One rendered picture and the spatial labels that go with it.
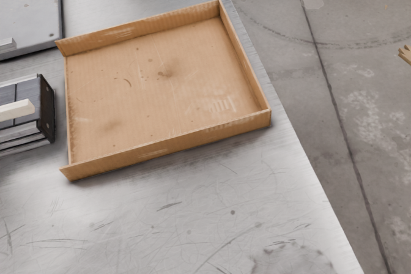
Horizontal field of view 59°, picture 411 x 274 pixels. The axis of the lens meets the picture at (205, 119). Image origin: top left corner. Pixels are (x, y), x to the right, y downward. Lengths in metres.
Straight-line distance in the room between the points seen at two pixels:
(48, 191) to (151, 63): 0.26
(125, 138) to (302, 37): 1.43
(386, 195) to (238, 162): 1.01
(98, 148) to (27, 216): 0.13
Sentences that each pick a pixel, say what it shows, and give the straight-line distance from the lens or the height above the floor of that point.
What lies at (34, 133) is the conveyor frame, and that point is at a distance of 0.60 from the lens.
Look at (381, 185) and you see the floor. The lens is 1.49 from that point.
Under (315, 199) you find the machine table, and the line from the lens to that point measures 0.50.
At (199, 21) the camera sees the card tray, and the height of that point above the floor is 0.83.
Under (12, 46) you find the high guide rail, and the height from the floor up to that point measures 0.95.
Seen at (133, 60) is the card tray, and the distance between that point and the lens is 0.66.
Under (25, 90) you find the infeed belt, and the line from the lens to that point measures 0.63.
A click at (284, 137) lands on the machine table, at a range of 0.54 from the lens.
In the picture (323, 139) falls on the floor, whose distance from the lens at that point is 1.53.
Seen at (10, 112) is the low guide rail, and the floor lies 0.91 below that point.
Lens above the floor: 1.29
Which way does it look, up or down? 55 degrees down
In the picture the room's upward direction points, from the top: 11 degrees counter-clockwise
